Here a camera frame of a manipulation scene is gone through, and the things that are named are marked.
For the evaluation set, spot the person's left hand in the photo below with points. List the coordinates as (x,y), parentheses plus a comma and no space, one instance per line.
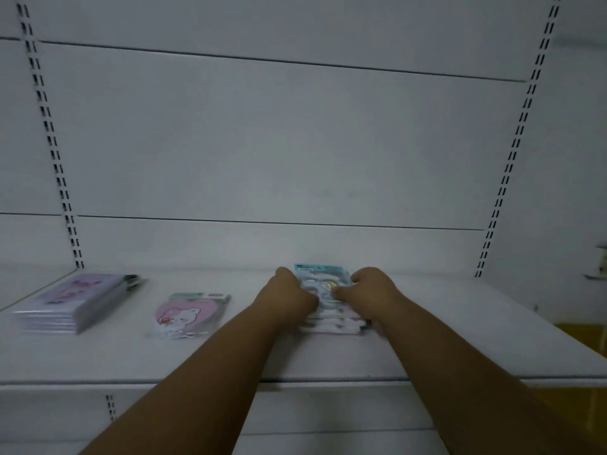
(287,298)

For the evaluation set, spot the person's right hand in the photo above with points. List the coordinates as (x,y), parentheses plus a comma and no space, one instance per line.
(370,291)

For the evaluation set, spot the person's right fingers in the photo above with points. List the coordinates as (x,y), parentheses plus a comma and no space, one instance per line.
(348,293)

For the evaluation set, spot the person's left fingers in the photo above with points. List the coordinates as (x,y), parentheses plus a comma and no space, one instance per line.
(306,300)

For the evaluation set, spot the stack of blue sticker packets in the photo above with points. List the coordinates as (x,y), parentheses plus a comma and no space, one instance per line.
(327,298)

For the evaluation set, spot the person's right forearm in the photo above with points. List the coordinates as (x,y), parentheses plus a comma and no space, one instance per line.
(474,388)

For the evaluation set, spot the person's left forearm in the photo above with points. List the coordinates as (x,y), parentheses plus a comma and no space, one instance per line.
(199,388)

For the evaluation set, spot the white metal shelf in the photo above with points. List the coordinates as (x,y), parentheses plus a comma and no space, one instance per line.
(303,345)

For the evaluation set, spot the stack of pink heart packets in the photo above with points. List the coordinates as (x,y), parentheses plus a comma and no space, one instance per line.
(189,315)

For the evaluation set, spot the stack of purple notebooks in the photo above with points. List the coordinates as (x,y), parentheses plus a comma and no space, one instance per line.
(76,300)

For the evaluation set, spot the slotted shelf upright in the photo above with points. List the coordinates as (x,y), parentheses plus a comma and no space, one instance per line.
(47,132)
(519,137)

